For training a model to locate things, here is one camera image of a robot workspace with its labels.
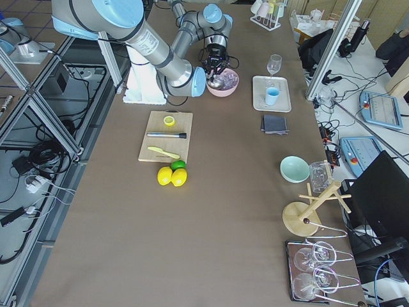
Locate yellow lemon half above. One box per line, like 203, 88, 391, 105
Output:
163, 115, 176, 127

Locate blue teach pendant lower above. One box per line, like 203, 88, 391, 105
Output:
339, 136, 383, 177

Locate grey folded cloth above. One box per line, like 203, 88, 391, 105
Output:
260, 114, 289, 135

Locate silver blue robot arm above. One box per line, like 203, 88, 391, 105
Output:
52, 1, 233, 97
167, 1, 233, 60

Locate blue teach pendant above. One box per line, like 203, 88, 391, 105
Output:
339, 136, 383, 177
359, 91, 403, 130

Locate green lime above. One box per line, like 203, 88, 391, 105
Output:
171, 160, 186, 171

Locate dark tray with glass holder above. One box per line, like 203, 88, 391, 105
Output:
285, 240, 366, 306

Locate clear plastic ice cubes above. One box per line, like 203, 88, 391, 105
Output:
220, 68, 239, 91

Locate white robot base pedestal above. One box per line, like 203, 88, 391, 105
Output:
123, 47, 166, 105

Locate upside-down wine glass lower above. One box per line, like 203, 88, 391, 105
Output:
293, 265, 339, 301

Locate yellow plastic knife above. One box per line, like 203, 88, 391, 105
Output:
148, 146, 180, 159

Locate yellow lemon left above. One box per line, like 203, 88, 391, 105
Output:
157, 166, 173, 185

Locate blue teach pendant upper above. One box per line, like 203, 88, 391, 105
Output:
359, 91, 403, 130

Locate silver metal ice scoop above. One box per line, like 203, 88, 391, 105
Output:
206, 74, 224, 90

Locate light blue cup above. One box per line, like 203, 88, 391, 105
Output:
265, 87, 280, 106

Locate silver metal muddler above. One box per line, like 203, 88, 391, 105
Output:
146, 132, 187, 139

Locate yellow lemon right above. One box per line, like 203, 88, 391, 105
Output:
171, 168, 187, 187

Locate cream rectangular tray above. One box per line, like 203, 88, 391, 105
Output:
252, 75, 291, 113

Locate bamboo cutting board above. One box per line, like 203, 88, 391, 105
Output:
138, 111, 193, 163

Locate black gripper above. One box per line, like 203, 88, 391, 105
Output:
202, 44, 228, 82

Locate aluminium frame post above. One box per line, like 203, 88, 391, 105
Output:
305, 0, 362, 102

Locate upside-down wine glass upper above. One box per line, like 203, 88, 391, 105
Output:
294, 241, 337, 272

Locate clear wine glass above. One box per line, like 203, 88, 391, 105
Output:
266, 54, 282, 77

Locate pink ribbed bowl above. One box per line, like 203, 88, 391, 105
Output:
206, 68, 240, 97

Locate black monitor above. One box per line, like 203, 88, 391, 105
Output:
350, 151, 408, 239

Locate white wire cup rack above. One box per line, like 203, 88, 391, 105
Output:
250, 0, 288, 31

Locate mint green bowl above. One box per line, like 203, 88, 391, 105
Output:
280, 156, 310, 183

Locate wooden cup tree stand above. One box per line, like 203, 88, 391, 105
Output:
282, 181, 351, 238

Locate upside-down wine glass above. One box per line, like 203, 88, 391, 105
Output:
294, 241, 337, 272
293, 265, 339, 301

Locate clear glass on stand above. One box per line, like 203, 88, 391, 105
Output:
309, 160, 334, 194

